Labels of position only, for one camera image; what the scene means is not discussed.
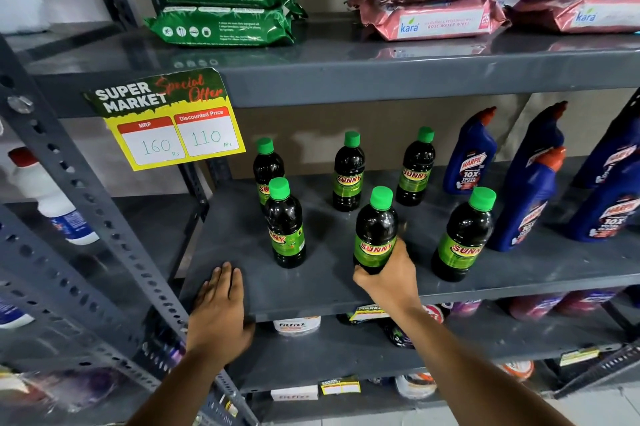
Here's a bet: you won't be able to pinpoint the person's left forearm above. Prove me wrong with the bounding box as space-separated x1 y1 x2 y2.
126 348 238 426

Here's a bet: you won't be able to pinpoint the yellow green price sign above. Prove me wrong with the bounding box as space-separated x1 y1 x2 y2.
83 67 246 171

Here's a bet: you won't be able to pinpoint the grey metal shelf rack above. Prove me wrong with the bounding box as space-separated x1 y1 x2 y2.
0 0 640 426
0 0 211 426

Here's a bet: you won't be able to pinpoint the dark liquid bottle green cap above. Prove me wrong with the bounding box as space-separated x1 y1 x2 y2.
353 186 401 275

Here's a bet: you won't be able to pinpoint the white bottle red cap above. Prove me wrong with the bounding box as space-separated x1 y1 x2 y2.
8 146 100 246

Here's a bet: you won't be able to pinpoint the orange white container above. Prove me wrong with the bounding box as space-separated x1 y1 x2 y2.
500 361 535 382

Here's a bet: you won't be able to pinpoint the clear plastic packets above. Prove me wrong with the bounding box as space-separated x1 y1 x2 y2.
0 366 121 414

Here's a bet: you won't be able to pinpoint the white cardboard box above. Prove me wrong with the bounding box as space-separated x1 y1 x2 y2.
270 385 319 402

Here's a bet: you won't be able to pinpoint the person's left hand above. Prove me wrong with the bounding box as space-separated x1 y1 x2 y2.
186 262 257 366

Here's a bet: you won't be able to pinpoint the small yellow price tag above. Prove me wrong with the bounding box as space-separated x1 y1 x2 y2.
320 377 362 396
559 348 600 367
348 305 391 324

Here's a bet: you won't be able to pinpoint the person's right forearm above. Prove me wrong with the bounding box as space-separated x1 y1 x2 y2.
395 306 576 426

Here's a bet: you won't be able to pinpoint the person's right hand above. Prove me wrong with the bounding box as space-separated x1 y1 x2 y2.
352 238 424 317

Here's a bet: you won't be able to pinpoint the blue toilet cleaner bottle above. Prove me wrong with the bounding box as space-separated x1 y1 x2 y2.
571 113 640 189
505 100 569 181
487 146 568 252
566 153 640 243
442 106 499 195

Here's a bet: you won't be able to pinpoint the pink cleaner bottle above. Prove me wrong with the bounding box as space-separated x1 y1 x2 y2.
509 293 568 321
556 289 621 316
450 300 483 317

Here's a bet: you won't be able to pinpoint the blue white bottle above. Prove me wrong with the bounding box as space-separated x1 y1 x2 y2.
0 301 35 330

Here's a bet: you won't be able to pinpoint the white plastic tub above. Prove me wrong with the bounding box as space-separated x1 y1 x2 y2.
273 317 322 337

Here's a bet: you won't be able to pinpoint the group of dark bottles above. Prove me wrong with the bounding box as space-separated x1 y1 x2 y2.
252 126 497 283

